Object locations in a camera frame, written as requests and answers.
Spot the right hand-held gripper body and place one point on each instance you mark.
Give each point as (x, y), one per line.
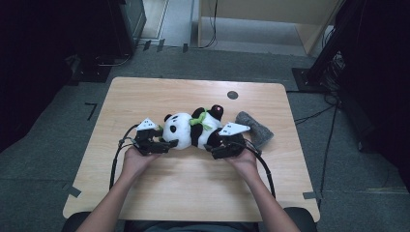
(237, 145)

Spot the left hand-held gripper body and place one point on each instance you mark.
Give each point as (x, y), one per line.
(146, 138)

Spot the black and white panda plush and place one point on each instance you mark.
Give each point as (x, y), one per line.
(182, 129)

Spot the grey fuzzy cloth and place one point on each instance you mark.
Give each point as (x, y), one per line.
(261, 132)

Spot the person's right hand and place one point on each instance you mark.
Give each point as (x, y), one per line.
(245, 166)

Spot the person's left hand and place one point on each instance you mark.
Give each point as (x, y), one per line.
(135, 164)

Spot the round grey table grommet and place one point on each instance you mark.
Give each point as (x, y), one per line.
(232, 95)

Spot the person's dark clothing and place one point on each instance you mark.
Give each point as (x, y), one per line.
(193, 227)

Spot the black chair armrest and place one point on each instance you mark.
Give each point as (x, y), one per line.
(72, 223)
(304, 222)

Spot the black metal stand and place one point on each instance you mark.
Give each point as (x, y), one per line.
(317, 69)

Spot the black cabinet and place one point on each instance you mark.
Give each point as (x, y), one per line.
(129, 25)

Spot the dark curtain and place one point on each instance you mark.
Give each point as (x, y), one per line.
(383, 80)
(32, 64)

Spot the light wooden furniture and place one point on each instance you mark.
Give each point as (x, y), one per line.
(257, 9)

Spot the black floor base plate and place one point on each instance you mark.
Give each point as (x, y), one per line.
(92, 72)

